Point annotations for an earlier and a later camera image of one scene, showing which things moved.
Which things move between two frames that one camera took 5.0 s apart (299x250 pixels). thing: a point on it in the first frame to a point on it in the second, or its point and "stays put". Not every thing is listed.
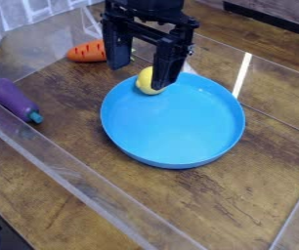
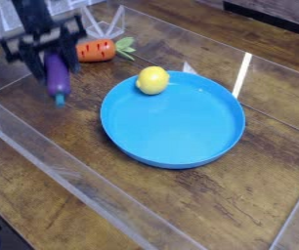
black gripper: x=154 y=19 to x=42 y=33
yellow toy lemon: x=145 y=82 stays put
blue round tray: x=181 y=128 stays put
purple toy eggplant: x=11 y=100 to x=57 y=75
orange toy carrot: x=89 y=52 stays put
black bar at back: x=280 y=22 stays put
